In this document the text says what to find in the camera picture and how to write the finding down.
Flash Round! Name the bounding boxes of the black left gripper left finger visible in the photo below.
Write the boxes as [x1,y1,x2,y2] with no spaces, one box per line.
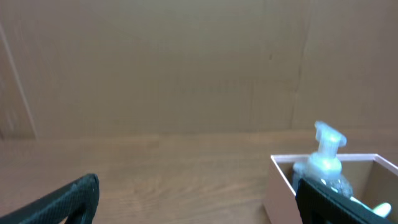
[1,174,100,224]

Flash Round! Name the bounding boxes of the white cardboard box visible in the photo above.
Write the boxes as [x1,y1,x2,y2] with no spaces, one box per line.
[264,154,397,223]

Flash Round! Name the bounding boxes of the green Colgate toothbrush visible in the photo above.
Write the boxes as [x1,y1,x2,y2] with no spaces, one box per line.
[349,197,392,218]

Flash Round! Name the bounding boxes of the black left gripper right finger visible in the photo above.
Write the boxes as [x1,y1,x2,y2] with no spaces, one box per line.
[295,178,391,224]

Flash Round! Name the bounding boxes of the clear soap pump bottle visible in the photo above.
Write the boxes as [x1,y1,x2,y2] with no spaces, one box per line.
[292,121,353,198]

